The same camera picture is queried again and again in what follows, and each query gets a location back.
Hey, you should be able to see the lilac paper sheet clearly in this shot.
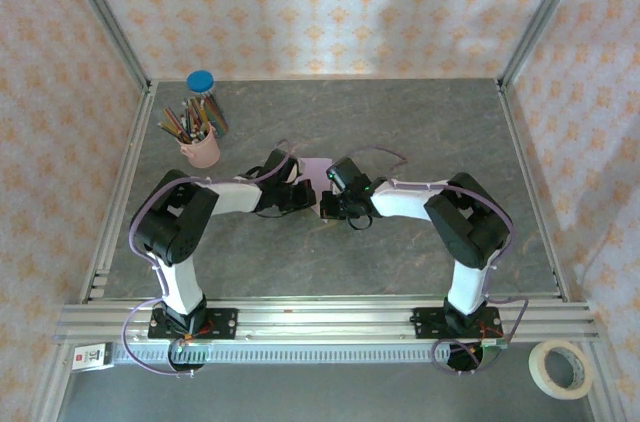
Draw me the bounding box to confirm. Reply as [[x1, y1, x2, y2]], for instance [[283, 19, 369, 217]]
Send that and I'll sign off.
[[297, 155, 336, 226]]

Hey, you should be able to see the pink pencil cup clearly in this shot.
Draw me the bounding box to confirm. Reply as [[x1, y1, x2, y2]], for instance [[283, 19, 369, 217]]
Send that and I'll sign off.
[[178, 122, 222, 169]]

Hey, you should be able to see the coloured pencil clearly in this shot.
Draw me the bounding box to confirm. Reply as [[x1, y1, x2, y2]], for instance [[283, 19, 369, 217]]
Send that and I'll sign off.
[[203, 94, 225, 137], [157, 121, 189, 143], [211, 93, 231, 133], [191, 96, 211, 132], [163, 108, 195, 140], [178, 99, 199, 137]]

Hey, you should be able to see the clear jar with blue lid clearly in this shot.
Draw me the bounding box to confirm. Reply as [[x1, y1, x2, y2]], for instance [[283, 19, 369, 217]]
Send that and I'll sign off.
[[186, 70, 231, 138]]

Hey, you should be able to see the white masking tape roll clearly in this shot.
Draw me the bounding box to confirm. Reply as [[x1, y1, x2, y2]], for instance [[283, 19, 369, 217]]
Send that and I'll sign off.
[[528, 339, 595, 400]]

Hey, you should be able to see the white label card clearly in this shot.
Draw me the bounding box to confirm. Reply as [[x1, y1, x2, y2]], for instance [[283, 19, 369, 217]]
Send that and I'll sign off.
[[71, 341, 115, 372]]

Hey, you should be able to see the long aluminium mounting rail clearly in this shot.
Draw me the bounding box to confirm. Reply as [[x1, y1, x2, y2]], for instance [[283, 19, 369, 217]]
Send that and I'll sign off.
[[53, 297, 600, 346]]

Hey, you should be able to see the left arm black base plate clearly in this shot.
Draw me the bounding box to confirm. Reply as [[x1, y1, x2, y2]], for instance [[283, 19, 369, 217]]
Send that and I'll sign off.
[[147, 308, 239, 342]]

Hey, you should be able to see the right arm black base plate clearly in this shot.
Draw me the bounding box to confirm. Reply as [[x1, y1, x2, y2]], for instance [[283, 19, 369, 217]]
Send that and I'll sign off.
[[410, 306, 503, 341]]

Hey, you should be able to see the grey slotted cable duct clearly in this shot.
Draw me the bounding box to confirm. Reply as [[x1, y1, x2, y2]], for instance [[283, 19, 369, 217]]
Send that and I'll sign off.
[[110, 341, 506, 366]]

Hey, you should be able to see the aluminium table side rail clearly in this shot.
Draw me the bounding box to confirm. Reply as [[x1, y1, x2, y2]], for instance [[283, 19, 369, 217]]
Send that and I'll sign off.
[[79, 81, 159, 304], [494, 79, 571, 303]]

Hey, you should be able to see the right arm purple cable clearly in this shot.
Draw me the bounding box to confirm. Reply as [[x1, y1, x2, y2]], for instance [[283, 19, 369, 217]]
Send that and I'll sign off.
[[349, 144, 531, 376]]

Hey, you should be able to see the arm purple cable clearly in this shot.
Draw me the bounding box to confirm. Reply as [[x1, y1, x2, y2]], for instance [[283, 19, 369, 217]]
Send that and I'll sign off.
[[349, 144, 531, 376], [121, 138, 294, 376]]

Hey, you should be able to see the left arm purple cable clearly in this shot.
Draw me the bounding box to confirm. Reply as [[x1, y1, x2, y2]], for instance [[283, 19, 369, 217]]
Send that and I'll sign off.
[[121, 138, 294, 376]]

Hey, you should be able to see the aluminium frame post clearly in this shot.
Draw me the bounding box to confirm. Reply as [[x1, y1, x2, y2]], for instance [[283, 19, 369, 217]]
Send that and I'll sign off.
[[497, 0, 596, 92], [52, 0, 154, 93]]

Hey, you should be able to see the aluminium lower frame bar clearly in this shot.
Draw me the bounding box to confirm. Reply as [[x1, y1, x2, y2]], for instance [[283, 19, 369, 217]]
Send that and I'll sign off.
[[27, 341, 76, 422], [582, 341, 629, 422]]

